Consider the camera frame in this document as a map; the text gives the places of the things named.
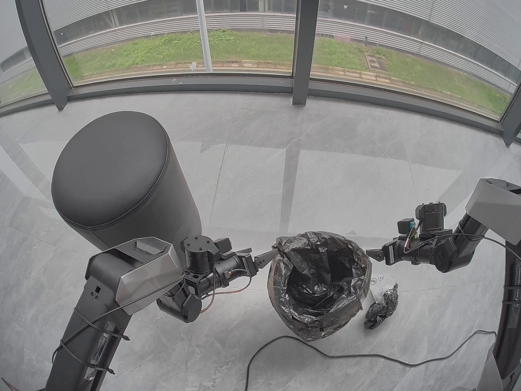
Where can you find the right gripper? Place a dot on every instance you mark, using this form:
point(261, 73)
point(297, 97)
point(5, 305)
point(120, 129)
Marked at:
point(401, 253)

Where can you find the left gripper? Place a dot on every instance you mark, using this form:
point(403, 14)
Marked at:
point(234, 269)

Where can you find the white printed plastic wrapper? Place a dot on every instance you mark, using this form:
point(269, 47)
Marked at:
point(377, 289)

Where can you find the black plastic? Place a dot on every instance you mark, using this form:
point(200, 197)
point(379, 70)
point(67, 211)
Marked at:
point(376, 312)

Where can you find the black plastic bag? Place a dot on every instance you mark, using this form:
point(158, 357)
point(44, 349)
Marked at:
point(321, 275)

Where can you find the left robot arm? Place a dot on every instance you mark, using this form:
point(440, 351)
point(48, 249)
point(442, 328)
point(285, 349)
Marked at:
point(138, 271)

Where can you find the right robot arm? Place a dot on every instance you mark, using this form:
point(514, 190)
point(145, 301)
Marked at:
point(488, 202)

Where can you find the dark grey round chair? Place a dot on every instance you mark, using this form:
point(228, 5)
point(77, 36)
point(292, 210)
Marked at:
point(114, 169)

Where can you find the window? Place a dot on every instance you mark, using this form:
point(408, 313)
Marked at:
point(303, 35)

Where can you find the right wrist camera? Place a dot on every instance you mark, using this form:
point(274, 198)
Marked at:
point(406, 225)

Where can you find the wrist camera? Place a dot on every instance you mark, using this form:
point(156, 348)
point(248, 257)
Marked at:
point(224, 246)
point(406, 225)

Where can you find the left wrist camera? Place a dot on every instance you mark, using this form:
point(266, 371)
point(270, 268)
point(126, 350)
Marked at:
point(224, 246)

